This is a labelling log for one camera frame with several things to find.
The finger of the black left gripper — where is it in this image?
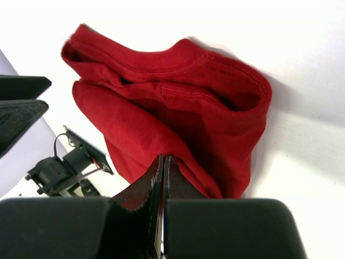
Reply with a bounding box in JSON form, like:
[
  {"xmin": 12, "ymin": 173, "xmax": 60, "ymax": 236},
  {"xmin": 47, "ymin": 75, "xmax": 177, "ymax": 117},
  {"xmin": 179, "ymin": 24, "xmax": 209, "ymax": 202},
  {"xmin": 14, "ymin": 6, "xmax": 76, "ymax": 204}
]
[
  {"xmin": 0, "ymin": 75, "xmax": 52, "ymax": 100},
  {"xmin": 1, "ymin": 99, "xmax": 49, "ymax": 158}
]

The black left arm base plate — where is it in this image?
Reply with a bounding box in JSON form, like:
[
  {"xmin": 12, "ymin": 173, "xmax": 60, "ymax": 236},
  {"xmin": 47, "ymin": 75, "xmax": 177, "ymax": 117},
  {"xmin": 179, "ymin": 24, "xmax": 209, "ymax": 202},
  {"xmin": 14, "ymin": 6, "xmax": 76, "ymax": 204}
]
[{"xmin": 25, "ymin": 126, "xmax": 114, "ymax": 197}]

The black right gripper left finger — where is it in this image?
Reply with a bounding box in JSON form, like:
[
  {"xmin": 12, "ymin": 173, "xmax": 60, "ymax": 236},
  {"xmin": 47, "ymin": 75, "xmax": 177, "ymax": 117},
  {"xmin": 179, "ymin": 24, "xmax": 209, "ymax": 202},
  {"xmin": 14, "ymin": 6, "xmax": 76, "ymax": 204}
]
[{"xmin": 1, "ymin": 155, "xmax": 164, "ymax": 258}]

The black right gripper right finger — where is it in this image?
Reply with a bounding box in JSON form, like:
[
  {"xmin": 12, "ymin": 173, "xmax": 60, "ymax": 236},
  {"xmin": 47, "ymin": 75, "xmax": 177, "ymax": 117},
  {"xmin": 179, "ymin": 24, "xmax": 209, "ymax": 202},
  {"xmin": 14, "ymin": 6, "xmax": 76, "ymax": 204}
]
[{"xmin": 163, "ymin": 155, "xmax": 307, "ymax": 258}]

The red t shirt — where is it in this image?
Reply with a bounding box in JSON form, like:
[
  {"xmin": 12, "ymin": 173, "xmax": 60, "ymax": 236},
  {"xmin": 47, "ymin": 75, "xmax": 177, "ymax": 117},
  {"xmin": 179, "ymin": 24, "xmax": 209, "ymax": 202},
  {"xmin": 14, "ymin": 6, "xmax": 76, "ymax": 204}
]
[{"xmin": 61, "ymin": 25, "xmax": 272, "ymax": 199}]

